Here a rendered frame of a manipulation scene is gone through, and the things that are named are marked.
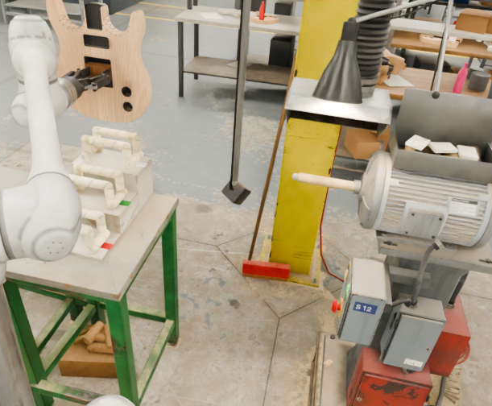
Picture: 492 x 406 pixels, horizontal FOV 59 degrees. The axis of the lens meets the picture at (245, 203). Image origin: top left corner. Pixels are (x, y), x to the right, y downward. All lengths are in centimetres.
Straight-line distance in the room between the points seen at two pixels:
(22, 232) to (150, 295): 193
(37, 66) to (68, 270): 69
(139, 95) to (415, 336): 124
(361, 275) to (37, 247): 87
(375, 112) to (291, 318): 161
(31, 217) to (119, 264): 76
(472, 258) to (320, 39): 120
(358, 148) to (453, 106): 227
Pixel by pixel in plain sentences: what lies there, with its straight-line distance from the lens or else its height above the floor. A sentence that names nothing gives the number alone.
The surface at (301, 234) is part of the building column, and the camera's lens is 268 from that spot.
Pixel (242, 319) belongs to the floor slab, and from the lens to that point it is 261.
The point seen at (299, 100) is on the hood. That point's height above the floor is 152.
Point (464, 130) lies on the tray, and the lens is 148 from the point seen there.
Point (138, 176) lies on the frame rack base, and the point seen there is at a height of 109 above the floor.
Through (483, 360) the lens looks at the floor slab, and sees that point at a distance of 287.
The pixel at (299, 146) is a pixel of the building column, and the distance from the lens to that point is 237.
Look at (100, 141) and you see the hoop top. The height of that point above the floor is 121.
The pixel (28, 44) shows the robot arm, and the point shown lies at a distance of 128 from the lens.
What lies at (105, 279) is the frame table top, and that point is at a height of 93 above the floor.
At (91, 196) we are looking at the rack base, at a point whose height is 102.
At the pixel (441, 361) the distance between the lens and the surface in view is 187.
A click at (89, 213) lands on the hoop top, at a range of 162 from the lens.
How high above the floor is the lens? 198
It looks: 35 degrees down
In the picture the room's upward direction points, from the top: 5 degrees clockwise
